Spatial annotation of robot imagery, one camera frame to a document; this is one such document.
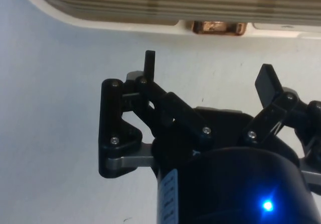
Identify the cream box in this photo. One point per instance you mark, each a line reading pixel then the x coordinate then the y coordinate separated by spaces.
pixel 120 26

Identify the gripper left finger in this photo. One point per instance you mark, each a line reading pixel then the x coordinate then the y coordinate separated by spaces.
pixel 175 108

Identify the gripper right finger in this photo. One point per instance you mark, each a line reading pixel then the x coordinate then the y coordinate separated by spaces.
pixel 268 86

